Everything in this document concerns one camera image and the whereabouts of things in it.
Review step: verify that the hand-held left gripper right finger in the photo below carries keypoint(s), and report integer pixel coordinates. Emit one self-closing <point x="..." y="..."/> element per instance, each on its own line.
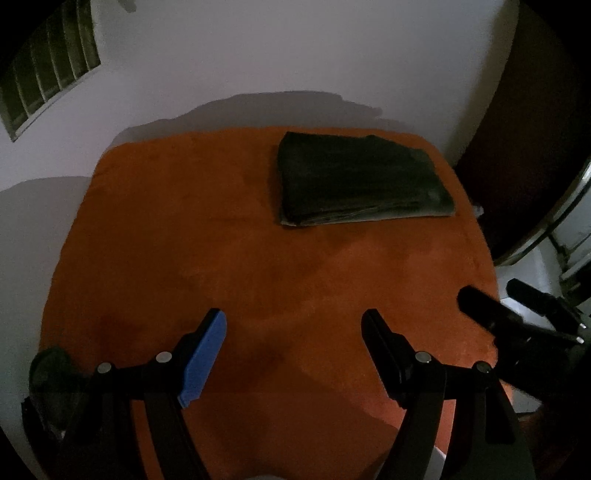
<point x="383" y="355"/>

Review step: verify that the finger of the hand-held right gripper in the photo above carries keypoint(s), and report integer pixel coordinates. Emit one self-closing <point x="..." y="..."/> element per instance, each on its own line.
<point x="480" y="307"/>
<point x="531" y="295"/>

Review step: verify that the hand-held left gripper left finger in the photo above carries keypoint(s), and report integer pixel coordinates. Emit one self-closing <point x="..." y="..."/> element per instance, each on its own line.
<point x="205" y="355"/>

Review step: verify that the dark grey-green fleece garment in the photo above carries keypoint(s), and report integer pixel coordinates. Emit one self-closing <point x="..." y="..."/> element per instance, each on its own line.
<point x="355" y="175"/>

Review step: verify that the orange fleece blanket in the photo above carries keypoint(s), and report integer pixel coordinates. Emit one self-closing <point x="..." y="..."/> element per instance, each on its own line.
<point x="184" y="240"/>

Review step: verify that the crumpled dark towel pile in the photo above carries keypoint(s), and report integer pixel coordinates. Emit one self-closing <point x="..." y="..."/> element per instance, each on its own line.
<point x="55" y="383"/>

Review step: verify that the dark wooden door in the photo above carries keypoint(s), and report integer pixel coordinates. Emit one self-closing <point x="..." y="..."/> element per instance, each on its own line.
<point x="517" y="138"/>

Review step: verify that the metal door frame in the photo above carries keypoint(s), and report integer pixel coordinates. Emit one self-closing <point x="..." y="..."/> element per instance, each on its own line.
<point x="547" y="233"/>

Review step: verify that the wall vent grille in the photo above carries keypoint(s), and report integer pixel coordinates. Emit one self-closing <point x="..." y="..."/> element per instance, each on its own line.
<point x="55" y="64"/>

